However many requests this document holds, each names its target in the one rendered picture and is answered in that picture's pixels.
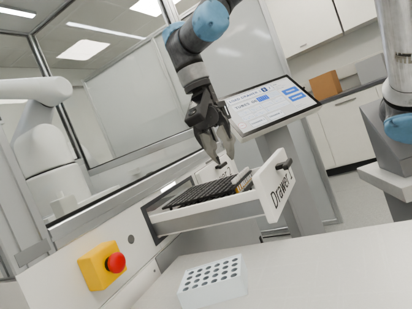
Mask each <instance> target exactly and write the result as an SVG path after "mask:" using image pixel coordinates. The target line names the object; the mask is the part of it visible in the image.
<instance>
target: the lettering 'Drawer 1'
mask: <svg viewBox="0 0 412 309"><path fill-rule="evenodd" d="M285 176H286V178H287V174H286V175H285ZM286 178H285V177H284V179H285V180H286ZM287 180H288V179H287ZM286 182H287V181H284V182H283V184H282V182H281V184H282V186H281V184H280V186H281V188H282V190H283V192H284V190H285V191H286V189H285V186H283V185H284V183H285V185H286ZM288 184H289V182H288ZM286 187H288V185H287V186H286ZM279 188H280V187H278V189H279ZM281 188H280V192H281V194H282V196H281V194H280V197H281V198H283V193H282V191H281ZM283 188H284V189H283ZM273 193H274V192H273V191H272V192H271V197H272V194H273ZM274 195H275V197H276V194H275V193H274ZM272 199H273V197H272ZM276 200H277V197H276ZM273 203H274V204H275V202H274V199H273ZM277 207H278V200H277V206H276V205H275V208H276V209H277Z"/></svg>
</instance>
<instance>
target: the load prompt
mask: <svg viewBox="0 0 412 309"><path fill-rule="evenodd" d="M271 90H275V88H274V87H273V86H271V85H270V84H269V85H266V86H263V87H260V88H258V89H255V90H252V91H249V92H247V93H244V94H241V95H238V96H236V97H232V98H230V99H227V100H226V102H227V103H228V104H229V105H234V104H236V103H239V102H242V101H245V100H247V99H250V98H252V97H255V96H258V95H260V94H264V93H266V92H269V91H271Z"/></svg>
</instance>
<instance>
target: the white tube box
mask: <svg viewBox="0 0 412 309"><path fill-rule="evenodd" d="M245 295H248V269H247V267H246V265H245V261H244V260H243V257H242V254H241V253H240V254H237V255H234V256H231V257H227V258H224V259H220V260H218V261H214V262H211V263H208V264H204V265H200V266H198V267H194V268H191V269H188V270H185V274H184V275H183V278H182V281H181V283H180V286H179V289H178V291H177V297H178V299H179V301H180V304H181V307H182V309H198V308H202V307H206V306H209V305H213V304H216V303H220V302H224V301H227V300H231V299H234V298H238V297H241V296H245Z"/></svg>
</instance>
